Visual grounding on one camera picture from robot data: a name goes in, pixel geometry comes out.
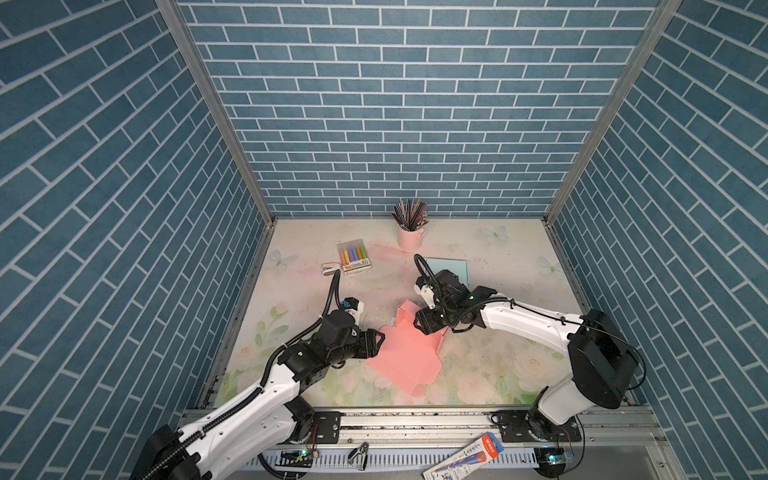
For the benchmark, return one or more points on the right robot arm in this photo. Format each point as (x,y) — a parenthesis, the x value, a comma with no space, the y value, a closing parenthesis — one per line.
(602,363)

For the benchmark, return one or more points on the pink metal pencil cup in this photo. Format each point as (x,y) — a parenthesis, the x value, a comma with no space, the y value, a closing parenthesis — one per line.
(410,240)

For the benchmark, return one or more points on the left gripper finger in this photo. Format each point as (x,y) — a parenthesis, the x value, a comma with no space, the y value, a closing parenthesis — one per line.
(373,337)
(367,352)

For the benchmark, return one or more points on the round black device green light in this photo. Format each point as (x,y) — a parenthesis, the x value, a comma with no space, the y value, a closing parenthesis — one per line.
(551,463)

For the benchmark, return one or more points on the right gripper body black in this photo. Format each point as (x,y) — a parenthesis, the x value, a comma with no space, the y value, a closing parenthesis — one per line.
(431,318)

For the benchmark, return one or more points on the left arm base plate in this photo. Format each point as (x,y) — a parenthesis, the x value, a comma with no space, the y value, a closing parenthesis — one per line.
(322,427)

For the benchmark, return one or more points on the small white eraser box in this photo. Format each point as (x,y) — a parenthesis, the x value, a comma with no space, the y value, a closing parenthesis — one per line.
(329,269)

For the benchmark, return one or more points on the aluminium mounting rail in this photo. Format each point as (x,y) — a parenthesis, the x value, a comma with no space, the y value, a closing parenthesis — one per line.
(425,436)

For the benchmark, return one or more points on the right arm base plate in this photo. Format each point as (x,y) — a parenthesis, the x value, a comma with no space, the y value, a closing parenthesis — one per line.
(521,426)

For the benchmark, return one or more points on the red blue pen package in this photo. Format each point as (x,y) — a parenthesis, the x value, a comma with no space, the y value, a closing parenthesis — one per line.
(472,457)

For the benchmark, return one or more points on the black metal clip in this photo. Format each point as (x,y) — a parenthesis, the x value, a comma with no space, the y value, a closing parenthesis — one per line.
(359,457)

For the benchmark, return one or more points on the light blue paper box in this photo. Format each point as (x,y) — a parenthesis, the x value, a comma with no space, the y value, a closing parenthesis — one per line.
(458,267)

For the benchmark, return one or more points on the small green circuit board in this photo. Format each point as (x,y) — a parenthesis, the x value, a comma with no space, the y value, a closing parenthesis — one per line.
(295,459)

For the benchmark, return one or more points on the clear highlighter marker pack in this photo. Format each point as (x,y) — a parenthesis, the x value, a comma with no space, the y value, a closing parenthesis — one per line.
(353,257)

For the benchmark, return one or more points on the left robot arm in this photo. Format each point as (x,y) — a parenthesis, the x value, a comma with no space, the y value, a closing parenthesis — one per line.
(266,414)

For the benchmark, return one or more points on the pink paper box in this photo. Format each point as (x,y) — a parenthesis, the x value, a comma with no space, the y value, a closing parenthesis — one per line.
(407,357)

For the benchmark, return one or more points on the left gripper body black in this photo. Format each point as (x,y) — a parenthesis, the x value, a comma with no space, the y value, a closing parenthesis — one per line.
(354,347)

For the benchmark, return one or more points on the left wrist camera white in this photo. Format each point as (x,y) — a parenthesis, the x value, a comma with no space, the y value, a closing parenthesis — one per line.
(354,307)

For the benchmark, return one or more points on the bundle of coloured pencils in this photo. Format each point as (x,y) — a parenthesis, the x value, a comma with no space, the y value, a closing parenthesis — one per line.
(410,215)

